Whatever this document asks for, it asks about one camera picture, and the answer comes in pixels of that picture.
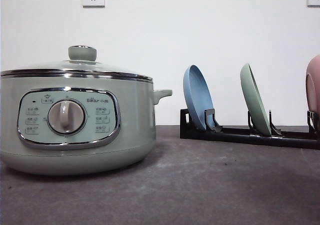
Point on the black plate rack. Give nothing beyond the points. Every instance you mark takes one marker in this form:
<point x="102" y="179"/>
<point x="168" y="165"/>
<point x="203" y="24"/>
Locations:
<point x="300" y="139"/>

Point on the green plate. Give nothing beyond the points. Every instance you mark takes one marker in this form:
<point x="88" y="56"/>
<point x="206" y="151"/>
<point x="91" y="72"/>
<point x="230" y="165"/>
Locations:
<point x="254" y="99"/>

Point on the pink plate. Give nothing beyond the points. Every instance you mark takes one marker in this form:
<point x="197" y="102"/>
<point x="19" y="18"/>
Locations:
<point x="312" y="81"/>

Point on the green electric steamer pot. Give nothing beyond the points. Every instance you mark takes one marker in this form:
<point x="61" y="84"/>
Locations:
<point x="73" y="126"/>

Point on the blue plate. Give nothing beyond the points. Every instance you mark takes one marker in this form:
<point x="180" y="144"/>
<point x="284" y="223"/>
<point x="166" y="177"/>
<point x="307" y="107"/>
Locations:
<point x="198" y="96"/>

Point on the glass lid with green knob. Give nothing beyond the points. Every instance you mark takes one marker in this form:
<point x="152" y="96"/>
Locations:
<point x="82" y="62"/>

